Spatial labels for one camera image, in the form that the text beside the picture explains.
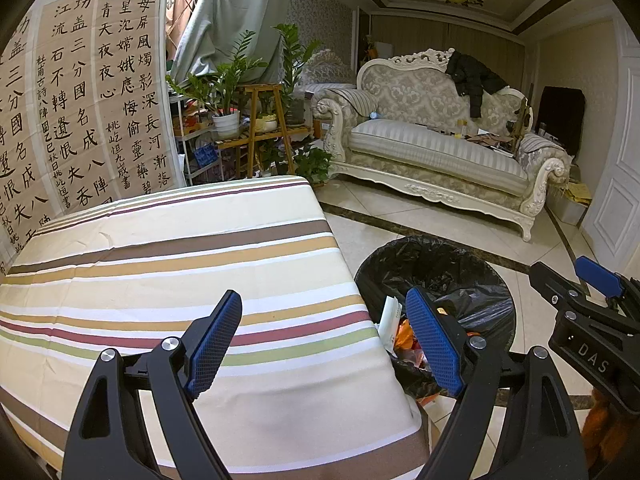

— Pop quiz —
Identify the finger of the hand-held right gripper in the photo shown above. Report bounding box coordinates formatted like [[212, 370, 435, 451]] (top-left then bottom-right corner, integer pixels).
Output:
[[574, 256, 640, 322], [529, 261, 632, 333]]

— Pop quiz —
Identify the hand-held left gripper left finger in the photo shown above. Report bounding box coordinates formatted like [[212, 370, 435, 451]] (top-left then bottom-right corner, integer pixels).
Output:
[[62, 289, 244, 480]]

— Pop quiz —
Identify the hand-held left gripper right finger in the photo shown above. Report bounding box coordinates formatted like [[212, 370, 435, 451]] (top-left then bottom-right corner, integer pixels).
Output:
[[405, 286, 591, 480]]

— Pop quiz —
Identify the bin with black liner bag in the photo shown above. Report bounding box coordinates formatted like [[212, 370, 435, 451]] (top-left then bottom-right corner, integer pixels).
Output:
[[354, 235, 518, 403]]

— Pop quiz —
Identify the person's right forearm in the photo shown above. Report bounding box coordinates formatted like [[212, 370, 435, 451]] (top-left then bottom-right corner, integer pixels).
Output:
[[580, 387, 640, 480]]

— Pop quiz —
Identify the cardboard box with yellow papers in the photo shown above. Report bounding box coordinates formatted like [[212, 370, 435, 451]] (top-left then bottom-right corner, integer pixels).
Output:
[[547, 182, 593, 226]]

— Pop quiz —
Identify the striped tablecloth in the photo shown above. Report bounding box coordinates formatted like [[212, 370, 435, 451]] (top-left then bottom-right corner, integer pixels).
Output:
[[0, 176, 433, 480]]

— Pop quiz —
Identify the white panelled door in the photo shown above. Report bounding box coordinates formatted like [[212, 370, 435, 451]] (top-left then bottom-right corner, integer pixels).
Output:
[[582, 15, 640, 276]]

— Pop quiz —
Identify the black rectangular case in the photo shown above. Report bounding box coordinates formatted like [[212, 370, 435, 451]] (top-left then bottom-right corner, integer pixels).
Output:
[[540, 86, 586, 154]]

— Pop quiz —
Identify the pile of papers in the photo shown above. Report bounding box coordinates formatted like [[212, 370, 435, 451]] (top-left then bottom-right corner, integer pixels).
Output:
[[425, 122, 521, 153]]

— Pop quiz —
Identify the brown wooden object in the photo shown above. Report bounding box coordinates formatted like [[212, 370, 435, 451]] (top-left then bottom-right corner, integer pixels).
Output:
[[507, 97, 533, 153]]

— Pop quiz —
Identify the white ornate sofa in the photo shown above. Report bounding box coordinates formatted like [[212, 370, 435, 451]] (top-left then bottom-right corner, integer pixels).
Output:
[[312, 50, 573, 242]]

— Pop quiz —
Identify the blue crate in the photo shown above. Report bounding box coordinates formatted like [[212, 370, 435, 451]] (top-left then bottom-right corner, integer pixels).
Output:
[[194, 144, 221, 171]]

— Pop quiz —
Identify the white metal rack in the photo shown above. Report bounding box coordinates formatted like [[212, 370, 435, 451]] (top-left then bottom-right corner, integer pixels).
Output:
[[170, 95, 224, 188]]

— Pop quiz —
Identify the trailing green plant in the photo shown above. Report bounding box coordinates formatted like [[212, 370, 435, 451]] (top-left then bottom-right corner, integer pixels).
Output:
[[292, 147, 333, 184]]

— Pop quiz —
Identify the leafy plant in white pot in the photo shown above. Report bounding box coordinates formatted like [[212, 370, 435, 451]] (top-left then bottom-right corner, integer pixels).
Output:
[[165, 30, 268, 138]]

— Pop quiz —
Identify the black jacket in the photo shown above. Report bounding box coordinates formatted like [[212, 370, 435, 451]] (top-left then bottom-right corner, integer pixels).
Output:
[[446, 51, 508, 118]]

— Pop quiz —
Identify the wooden plant stand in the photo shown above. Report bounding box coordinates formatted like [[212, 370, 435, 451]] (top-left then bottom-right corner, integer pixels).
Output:
[[215, 82, 313, 181]]

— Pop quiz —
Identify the calligraphy paper sheet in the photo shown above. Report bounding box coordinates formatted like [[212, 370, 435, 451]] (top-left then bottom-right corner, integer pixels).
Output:
[[32, 0, 113, 221], [95, 0, 176, 193], [0, 15, 51, 271]]

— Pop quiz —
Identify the tall plant in dark pot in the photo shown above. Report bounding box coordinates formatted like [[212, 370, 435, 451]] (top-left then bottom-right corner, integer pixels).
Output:
[[272, 22, 321, 128]]

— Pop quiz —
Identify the white ornate armchair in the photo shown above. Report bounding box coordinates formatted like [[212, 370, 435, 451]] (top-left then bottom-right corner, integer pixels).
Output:
[[305, 50, 359, 97]]

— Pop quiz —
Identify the grey-green curtain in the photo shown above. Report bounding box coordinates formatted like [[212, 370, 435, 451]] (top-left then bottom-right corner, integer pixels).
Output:
[[170, 0, 301, 86]]

